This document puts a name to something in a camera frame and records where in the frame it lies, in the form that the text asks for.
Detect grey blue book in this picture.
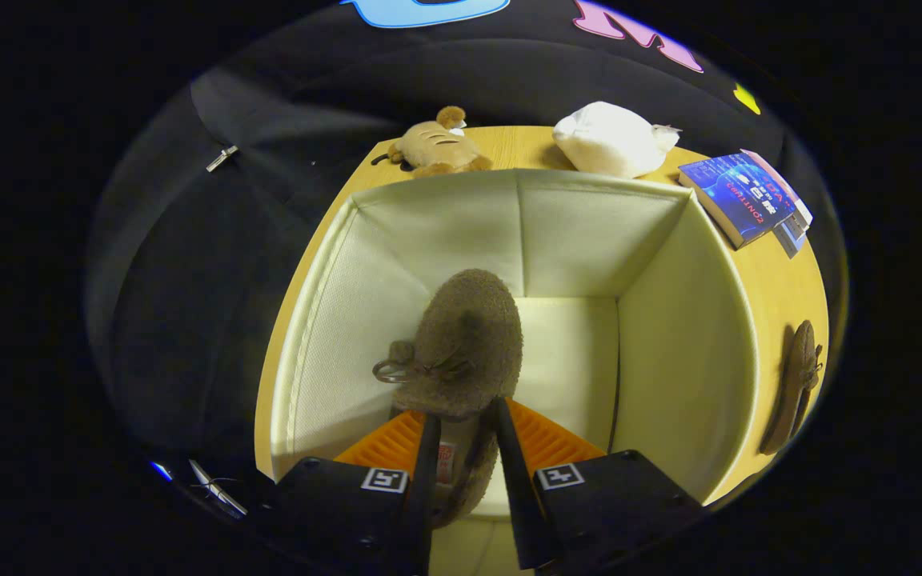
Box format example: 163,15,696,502
773,216,810,258

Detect brown striped plush toy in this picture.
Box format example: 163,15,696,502
371,106,494,178

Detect brown fuzzy shoe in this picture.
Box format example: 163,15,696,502
373,268,524,529
759,320,824,455

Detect grey fabric storage box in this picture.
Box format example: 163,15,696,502
269,168,760,521

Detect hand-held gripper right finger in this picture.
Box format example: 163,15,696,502
494,397,704,572

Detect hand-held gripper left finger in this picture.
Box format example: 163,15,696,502
255,410,443,576

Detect black backdrop cloth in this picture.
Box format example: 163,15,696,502
85,0,846,497

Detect blue cover book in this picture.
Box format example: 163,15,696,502
679,152,796,249

